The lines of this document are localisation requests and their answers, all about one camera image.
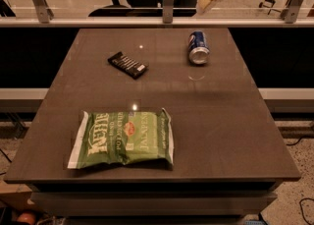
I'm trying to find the blue pepsi can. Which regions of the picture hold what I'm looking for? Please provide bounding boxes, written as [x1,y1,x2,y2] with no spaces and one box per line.
[188,30,210,65]

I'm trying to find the black snack bar packet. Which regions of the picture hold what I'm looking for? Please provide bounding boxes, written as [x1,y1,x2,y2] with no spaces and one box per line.
[107,52,148,80]

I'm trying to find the dark brown table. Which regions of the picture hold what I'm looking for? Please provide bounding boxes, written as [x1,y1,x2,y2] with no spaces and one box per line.
[5,28,299,217]

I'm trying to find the green kettle chips bag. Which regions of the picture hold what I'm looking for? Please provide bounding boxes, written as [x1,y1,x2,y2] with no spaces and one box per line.
[68,109,174,169]

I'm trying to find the orange ball on floor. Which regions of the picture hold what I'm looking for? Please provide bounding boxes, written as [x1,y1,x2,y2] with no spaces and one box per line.
[17,212,36,225]

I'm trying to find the black cable on floor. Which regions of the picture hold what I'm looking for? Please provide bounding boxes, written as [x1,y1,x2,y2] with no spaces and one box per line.
[298,197,314,225]

